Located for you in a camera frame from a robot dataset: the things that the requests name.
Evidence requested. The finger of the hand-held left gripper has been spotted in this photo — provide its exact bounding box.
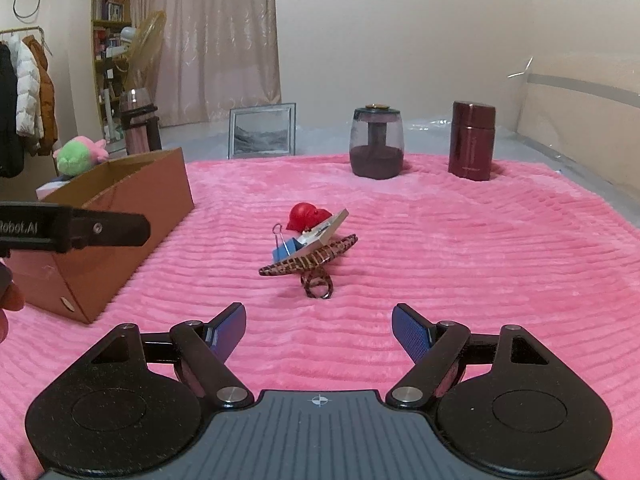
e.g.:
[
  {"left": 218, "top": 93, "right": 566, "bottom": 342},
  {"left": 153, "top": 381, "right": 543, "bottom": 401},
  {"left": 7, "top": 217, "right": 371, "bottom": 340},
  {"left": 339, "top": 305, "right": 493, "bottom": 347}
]
[{"left": 69, "top": 208, "right": 152, "bottom": 250}]

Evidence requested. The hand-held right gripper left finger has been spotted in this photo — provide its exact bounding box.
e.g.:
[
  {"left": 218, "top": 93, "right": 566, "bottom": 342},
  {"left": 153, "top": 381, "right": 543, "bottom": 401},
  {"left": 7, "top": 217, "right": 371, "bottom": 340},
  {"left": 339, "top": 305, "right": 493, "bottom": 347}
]
[{"left": 89, "top": 302, "right": 253, "bottom": 408}]

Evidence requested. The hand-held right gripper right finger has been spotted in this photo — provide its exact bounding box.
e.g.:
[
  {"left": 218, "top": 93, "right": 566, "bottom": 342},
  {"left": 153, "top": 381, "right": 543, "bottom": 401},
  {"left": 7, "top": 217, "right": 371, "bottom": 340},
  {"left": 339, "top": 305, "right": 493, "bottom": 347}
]
[{"left": 386, "top": 302, "right": 551, "bottom": 408}]

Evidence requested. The brown cardboard box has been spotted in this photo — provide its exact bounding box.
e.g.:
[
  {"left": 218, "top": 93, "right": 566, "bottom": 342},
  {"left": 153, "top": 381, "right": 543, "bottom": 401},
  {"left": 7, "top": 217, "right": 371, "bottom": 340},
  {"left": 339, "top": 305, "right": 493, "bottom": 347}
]
[{"left": 7, "top": 147, "right": 195, "bottom": 325}]

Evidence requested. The person's left hand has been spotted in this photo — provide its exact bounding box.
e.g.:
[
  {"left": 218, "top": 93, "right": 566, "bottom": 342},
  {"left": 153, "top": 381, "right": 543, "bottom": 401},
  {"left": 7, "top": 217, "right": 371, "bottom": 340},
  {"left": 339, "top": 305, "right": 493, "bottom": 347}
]
[{"left": 0, "top": 282, "right": 25, "bottom": 343}]

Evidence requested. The white and blue box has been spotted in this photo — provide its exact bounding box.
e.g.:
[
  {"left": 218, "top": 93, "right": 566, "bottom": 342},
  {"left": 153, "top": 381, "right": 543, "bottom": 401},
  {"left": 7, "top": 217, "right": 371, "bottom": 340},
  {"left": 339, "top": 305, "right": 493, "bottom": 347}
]
[{"left": 36, "top": 175, "right": 66, "bottom": 201}]

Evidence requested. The green and pink plush toy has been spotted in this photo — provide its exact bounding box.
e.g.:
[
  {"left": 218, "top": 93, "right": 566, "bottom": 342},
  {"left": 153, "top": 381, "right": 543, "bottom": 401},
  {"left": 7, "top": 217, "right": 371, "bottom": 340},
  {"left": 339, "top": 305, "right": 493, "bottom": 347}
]
[{"left": 54, "top": 136, "right": 110, "bottom": 177}]

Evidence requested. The pink ribbed blanket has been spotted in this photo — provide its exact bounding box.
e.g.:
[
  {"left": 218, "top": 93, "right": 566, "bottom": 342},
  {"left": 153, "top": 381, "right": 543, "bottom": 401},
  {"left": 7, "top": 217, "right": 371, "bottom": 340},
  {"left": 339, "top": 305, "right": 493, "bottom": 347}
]
[{"left": 0, "top": 152, "right": 640, "bottom": 480}]

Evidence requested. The blue binder clip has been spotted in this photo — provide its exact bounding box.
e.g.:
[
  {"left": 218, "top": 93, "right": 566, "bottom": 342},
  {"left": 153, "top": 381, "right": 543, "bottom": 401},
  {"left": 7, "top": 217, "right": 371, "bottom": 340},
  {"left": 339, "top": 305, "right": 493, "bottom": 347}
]
[{"left": 271, "top": 225, "right": 311, "bottom": 263}]

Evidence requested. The brown woven hair clip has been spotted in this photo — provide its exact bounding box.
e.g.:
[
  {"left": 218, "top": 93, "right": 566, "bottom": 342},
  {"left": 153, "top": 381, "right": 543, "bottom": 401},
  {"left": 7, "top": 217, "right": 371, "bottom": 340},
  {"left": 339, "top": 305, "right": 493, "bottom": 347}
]
[{"left": 258, "top": 233, "right": 359, "bottom": 277}]

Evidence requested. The black jacket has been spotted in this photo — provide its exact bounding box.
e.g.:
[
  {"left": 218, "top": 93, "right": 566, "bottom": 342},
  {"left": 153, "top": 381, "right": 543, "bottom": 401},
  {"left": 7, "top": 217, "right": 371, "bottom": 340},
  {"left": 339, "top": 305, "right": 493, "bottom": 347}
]
[{"left": 0, "top": 42, "right": 25, "bottom": 178}]

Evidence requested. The brown puffer jacket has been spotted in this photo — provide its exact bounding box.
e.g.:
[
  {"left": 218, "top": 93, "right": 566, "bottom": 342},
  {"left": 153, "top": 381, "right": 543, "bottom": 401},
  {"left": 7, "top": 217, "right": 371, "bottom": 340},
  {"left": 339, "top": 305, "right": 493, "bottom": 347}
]
[{"left": 22, "top": 35, "right": 58, "bottom": 156}]

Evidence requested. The small white framed card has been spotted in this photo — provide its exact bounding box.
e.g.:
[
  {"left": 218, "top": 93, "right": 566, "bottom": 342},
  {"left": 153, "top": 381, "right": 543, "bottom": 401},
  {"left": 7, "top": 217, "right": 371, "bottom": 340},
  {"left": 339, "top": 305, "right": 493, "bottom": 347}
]
[{"left": 298, "top": 208, "right": 350, "bottom": 251}]

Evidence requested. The red plastic toy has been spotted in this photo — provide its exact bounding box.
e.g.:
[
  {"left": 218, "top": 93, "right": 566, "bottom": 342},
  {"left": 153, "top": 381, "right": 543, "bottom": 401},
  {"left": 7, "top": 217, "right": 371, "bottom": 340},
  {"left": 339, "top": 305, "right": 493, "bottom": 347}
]
[{"left": 287, "top": 202, "right": 333, "bottom": 233}]

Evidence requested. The white puffer jacket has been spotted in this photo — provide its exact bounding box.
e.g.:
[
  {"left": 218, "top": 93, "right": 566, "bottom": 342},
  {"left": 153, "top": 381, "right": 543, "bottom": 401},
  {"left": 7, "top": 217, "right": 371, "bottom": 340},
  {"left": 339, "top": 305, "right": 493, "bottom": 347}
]
[{"left": 7, "top": 35, "right": 46, "bottom": 153}]

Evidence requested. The clear jar with dark base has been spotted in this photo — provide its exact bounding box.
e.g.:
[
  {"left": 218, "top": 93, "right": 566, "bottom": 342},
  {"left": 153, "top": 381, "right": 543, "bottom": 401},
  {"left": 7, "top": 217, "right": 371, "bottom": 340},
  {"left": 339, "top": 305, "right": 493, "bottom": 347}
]
[{"left": 348, "top": 103, "right": 405, "bottom": 180}]

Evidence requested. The standing fan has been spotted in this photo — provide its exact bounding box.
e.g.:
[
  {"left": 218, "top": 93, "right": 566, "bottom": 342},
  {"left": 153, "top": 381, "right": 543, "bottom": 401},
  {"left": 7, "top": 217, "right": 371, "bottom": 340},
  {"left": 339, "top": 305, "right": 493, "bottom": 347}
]
[{"left": 120, "top": 9, "right": 167, "bottom": 111}]

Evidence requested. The maroon thermos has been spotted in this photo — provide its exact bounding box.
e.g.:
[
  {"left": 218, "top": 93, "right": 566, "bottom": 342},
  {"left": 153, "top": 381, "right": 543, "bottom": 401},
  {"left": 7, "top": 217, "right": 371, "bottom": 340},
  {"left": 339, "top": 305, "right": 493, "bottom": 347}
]
[{"left": 447, "top": 100, "right": 497, "bottom": 182}]

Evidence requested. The clear plastic sheet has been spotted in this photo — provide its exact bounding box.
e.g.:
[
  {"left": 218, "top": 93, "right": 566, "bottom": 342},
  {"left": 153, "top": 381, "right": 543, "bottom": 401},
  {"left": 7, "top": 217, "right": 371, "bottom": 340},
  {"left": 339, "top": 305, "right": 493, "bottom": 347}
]
[{"left": 160, "top": 110, "right": 640, "bottom": 196}]

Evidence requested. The beige curtain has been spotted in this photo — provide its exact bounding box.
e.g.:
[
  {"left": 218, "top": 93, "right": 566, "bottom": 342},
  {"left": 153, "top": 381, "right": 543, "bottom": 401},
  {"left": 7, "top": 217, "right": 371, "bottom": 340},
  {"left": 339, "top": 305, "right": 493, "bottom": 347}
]
[{"left": 130, "top": 0, "right": 282, "bottom": 128}]

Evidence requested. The wooden bookshelf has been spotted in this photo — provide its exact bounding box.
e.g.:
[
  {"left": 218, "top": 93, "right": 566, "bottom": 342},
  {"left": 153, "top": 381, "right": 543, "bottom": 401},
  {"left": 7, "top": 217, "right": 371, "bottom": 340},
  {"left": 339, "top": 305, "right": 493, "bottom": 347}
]
[{"left": 90, "top": 0, "right": 133, "bottom": 141}]

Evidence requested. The plastic-wrapped cream headboard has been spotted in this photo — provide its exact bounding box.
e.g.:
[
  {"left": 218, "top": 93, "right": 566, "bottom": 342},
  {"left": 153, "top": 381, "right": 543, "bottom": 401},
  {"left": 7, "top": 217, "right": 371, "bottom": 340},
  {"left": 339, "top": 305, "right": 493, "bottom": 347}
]
[{"left": 515, "top": 57, "right": 640, "bottom": 186}]

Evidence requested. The tortoiseshell ring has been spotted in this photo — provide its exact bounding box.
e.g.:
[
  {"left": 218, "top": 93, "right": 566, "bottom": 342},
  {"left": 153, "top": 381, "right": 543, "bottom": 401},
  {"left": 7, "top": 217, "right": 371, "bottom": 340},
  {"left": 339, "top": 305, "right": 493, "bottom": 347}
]
[{"left": 300, "top": 267, "right": 335, "bottom": 300}]

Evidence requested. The pink bottle with black straps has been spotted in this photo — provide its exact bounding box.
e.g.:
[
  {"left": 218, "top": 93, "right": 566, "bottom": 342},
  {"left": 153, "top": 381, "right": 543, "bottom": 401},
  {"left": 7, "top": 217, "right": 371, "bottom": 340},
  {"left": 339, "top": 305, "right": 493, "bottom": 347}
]
[{"left": 119, "top": 87, "right": 162, "bottom": 156}]

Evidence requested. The grey sand picture frame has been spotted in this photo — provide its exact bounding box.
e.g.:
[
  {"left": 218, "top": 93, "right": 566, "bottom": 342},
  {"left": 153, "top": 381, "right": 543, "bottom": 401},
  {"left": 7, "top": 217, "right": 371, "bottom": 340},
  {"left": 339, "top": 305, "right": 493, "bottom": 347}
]
[{"left": 228, "top": 102, "right": 297, "bottom": 160}]

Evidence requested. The gold clothes rail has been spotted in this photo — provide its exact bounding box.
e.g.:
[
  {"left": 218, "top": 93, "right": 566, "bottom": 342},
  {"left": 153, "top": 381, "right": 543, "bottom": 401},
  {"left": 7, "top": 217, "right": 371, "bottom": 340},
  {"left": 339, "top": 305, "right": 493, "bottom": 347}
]
[{"left": 0, "top": 25, "right": 53, "bottom": 56}]

